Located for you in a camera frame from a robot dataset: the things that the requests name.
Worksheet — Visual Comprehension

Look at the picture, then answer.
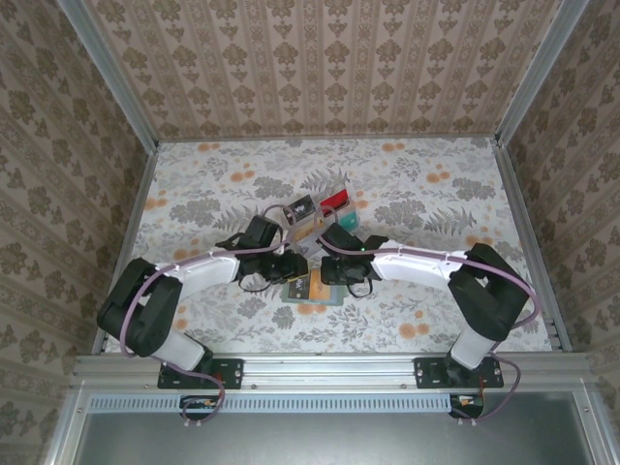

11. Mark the black credit card white logo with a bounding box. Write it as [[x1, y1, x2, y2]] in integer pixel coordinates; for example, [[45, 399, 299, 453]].
[[285, 278, 312, 302], [289, 194, 317, 222]]

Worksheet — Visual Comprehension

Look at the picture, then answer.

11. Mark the orange credit card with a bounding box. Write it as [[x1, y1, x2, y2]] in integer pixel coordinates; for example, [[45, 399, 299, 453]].
[[308, 268, 336, 299]]

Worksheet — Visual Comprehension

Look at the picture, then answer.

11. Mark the white photo ID card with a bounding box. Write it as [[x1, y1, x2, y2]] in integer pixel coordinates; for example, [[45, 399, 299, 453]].
[[294, 231, 319, 256]]

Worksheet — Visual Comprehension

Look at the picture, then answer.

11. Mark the green card holder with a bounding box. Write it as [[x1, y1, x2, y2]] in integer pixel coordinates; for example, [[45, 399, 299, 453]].
[[281, 270, 349, 306]]

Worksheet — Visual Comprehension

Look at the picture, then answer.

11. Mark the clear acrylic card organizer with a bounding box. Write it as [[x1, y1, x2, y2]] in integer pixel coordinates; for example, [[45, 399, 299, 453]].
[[285, 182, 362, 258]]

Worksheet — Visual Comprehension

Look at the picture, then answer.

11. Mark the red credit card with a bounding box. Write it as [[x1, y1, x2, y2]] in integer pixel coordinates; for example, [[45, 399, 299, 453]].
[[319, 188, 352, 211]]

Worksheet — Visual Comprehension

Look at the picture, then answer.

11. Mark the floral tablecloth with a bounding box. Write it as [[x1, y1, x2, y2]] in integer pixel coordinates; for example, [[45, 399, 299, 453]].
[[104, 137, 553, 355]]

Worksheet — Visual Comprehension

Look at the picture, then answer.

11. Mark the grey metal panel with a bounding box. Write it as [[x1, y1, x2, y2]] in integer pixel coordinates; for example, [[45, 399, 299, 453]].
[[72, 411, 598, 465]]

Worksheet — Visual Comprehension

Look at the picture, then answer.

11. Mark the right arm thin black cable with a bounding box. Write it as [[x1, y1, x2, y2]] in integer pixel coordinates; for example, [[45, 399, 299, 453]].
[[345, 277, 375, 298]]

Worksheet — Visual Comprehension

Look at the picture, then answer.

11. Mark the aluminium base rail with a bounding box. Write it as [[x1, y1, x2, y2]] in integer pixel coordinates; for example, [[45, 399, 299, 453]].
[[72, 353, 595, 388]]

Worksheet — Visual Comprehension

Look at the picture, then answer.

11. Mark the thin aluminium wall rail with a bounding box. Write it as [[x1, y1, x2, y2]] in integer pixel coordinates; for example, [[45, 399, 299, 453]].
[[155, 135, 500, 145]]

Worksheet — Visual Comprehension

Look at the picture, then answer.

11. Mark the grey slotted cable duct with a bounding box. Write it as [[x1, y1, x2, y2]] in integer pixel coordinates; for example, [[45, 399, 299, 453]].
[[89, 392, 485, 414]]

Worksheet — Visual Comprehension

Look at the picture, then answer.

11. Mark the aluminium side rail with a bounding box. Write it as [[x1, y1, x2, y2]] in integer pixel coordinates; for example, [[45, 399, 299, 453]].
[[494, 139, 573, 354], [91, 142, 161, 355]]

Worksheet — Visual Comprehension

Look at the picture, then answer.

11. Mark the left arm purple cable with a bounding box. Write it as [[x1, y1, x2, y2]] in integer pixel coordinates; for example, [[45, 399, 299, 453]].
[[118, 202, 304, 428]]

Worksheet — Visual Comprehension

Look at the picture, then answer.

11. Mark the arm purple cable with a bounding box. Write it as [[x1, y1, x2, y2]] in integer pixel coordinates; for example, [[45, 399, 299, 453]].
[[118, 202, 304, 428], [313, 205, 542, 423]]

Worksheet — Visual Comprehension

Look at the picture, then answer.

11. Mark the black cable connector box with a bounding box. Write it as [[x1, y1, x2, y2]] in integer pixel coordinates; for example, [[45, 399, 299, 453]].
[[179, 394, 225, 421], [448, 392, 485, 420]]

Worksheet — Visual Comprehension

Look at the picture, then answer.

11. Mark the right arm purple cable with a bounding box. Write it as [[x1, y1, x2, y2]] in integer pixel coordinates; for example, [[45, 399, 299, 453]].
[[313, 205, 542, 423]]

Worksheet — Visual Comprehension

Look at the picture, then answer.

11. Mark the aluminium corner post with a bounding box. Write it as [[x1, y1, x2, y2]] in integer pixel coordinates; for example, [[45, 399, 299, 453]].
[[494, 0, 591, 146], [55, 0, 161, 151]]

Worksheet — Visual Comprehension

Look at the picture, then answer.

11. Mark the aluminium lower frame rail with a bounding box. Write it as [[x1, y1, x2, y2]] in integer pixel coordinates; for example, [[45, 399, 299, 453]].
[[574, 382, 612, 465], [41, 382, 87, 465]]

